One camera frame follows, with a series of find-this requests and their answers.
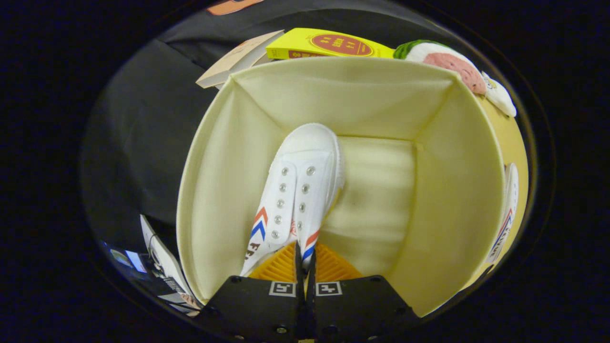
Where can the white canvas shoe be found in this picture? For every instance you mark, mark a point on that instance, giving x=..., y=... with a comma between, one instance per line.
x=305, y=152
x=510, y=200

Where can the cream fabric storage box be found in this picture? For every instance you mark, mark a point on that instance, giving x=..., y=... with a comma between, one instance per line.
x=357, y=95

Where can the beige book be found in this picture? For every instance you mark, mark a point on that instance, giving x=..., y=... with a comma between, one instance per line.
x=238, y=59

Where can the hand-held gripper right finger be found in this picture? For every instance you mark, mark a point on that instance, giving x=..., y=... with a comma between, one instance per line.
x=357, y=305

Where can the white desk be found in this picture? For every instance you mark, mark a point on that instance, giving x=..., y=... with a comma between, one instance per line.
x=162, y=257

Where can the white plush toy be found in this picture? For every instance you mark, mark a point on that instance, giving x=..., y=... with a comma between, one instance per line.
x=500, y=95

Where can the watermelon plush toy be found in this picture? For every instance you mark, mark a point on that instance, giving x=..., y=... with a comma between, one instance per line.
x=452, y=66

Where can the yellow book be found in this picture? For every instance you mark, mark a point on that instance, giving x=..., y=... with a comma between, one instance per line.
x=295, y=47

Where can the blue computer screen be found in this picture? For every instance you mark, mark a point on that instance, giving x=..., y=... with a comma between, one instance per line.
x=133, y=261

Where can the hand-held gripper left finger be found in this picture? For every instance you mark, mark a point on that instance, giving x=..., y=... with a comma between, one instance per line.
x=257, y=305

